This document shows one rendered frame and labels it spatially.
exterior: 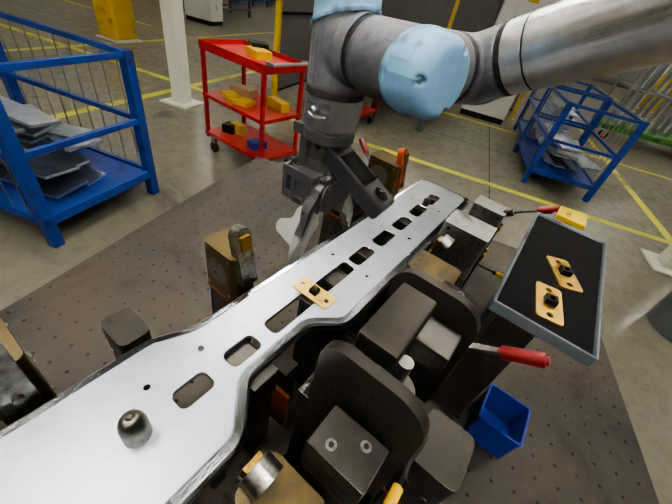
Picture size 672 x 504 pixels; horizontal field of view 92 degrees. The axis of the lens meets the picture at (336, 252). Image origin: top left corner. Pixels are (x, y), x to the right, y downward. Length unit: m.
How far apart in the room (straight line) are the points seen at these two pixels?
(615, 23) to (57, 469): 0.69
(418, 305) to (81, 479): 0.43
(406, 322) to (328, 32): 0.33
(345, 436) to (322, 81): 0.39
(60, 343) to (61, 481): 0.55
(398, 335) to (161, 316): 0.75
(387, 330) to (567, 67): 0.31
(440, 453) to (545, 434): 0.65
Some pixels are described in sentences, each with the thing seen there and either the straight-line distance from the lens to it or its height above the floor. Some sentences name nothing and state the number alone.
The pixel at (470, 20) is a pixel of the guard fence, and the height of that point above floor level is 1.37.
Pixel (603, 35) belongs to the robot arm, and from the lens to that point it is 0.40.
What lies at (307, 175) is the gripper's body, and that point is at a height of 1.25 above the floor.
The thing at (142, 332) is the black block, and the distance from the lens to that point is 0.61.
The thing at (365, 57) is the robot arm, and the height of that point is 1.42.
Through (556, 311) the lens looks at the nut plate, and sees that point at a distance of 0.57.
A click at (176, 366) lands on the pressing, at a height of 1.00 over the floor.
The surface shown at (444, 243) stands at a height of 1.10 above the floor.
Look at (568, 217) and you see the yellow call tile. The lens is 0.90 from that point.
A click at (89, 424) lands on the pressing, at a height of 1.00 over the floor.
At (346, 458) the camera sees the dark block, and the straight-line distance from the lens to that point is 0.37.
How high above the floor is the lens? 1.47
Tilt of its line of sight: 39 degrees down
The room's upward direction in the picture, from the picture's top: 13 degrees clockwise
